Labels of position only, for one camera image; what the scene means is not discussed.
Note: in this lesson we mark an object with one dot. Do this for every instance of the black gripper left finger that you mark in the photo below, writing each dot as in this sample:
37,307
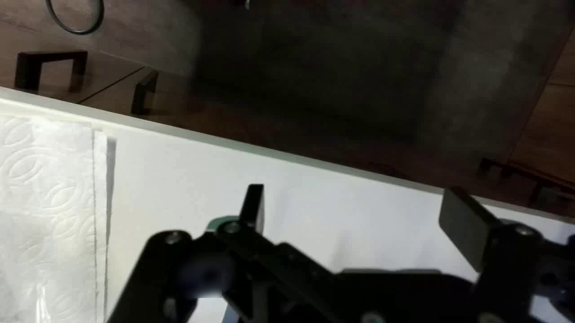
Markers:
260,280

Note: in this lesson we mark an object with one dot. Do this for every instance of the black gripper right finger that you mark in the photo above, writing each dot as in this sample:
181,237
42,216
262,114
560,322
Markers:
515,263

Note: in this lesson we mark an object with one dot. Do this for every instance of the white paper towel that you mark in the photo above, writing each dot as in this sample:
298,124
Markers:
53,221

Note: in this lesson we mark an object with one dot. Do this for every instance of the black cabinet handle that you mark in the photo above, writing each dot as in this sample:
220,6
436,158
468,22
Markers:
35,67

